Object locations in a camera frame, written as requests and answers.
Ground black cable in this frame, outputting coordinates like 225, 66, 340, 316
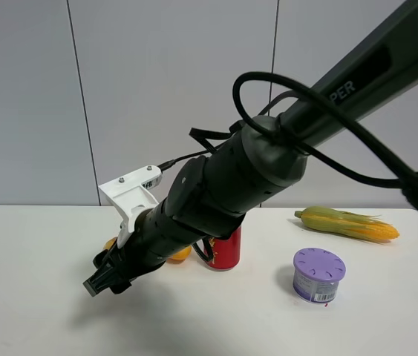
156, 71, 418, 229

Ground purple lidded air freshener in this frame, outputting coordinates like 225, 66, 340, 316
293, 248, 346, 304

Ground red soda can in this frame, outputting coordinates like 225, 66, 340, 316
206, 227, 241, 271

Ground orange yellow mango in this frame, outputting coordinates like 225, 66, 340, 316
103, 237, 192, 263

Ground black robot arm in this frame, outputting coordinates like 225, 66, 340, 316
84, 1, 418, 295

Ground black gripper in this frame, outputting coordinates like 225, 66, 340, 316
82, 207, 203, 297

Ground yellow corn cob with husk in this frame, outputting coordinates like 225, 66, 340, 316
294, 206, 400, 244

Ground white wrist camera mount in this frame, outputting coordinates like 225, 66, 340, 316
99, 165, 162, 248

